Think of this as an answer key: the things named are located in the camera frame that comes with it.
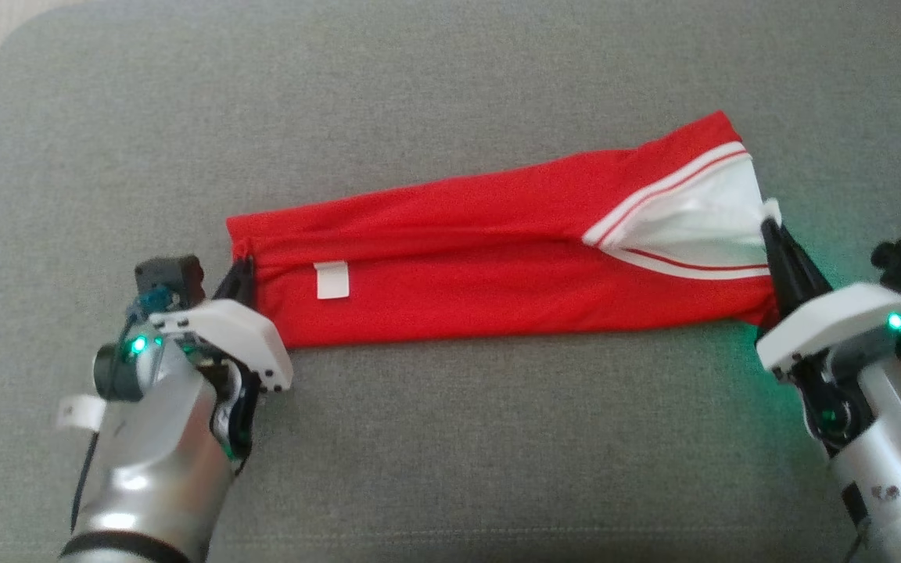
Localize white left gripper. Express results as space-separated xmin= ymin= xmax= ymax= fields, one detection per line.
xmin=149 ymin=256 xmax=296 ymax=393

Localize grey fabric sofa seat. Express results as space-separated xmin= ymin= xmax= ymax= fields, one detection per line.
xmin=0 ymin=0 xmax=901 ymax=563

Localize white left cable tag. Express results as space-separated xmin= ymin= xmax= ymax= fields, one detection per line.
xmin=56 ymin=394 xmax=108 ymax=432

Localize red shorts with white panel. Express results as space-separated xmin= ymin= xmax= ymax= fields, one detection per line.
xmin=225 ymin=109 xmax=784 ymax=350

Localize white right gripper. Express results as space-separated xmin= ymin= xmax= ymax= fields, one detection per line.
xmin=755 ymin=219 xmax=901 ymax=456

